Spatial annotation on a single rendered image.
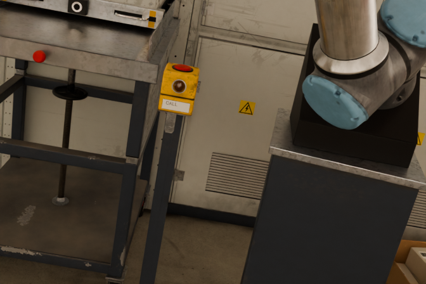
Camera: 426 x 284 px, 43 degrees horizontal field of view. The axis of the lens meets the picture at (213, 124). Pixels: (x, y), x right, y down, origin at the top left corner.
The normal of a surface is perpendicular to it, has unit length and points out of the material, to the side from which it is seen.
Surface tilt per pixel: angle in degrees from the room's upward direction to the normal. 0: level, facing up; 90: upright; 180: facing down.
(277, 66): 90
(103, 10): 90
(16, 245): 0
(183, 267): 0
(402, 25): 40
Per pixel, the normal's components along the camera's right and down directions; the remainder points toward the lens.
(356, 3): 0.26, 0.65
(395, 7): 0.12, -0.47
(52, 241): 0.18, -0.92
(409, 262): -0.96, -0.08
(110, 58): -0.03, 0.36
